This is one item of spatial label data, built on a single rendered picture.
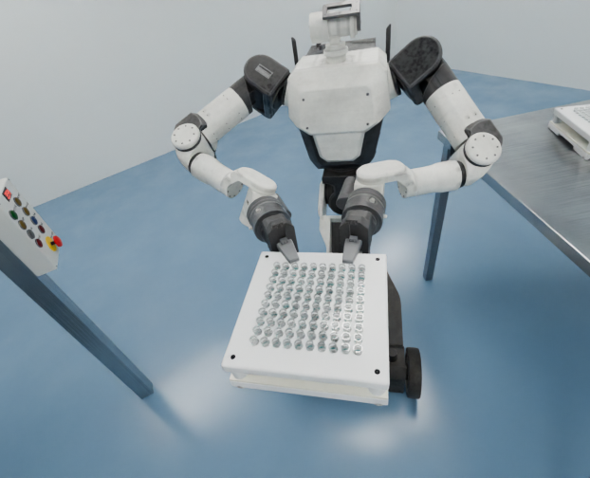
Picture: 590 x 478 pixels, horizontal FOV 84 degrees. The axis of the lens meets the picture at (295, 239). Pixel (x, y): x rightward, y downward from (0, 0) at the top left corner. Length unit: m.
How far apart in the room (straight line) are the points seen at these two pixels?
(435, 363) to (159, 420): 1.27
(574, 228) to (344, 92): 0.67
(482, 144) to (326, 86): 0.39
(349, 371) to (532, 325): 1.53
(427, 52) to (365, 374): 0.75
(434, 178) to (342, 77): 0.34
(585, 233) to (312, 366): 0.80
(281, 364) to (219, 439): 1.16
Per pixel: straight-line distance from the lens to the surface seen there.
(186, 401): 1.78
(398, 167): 0.80
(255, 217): 0.73
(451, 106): 0.93
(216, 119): 0.98
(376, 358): 0.51
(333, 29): 0.95
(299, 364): 0.51
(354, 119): 0.94
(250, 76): 1.01
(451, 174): 0.85
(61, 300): 1.38
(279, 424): 1.61
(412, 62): 0.96
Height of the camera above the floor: 1.49
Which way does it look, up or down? 41 degrees down
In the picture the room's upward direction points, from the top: 12 degrees counter-clockwise
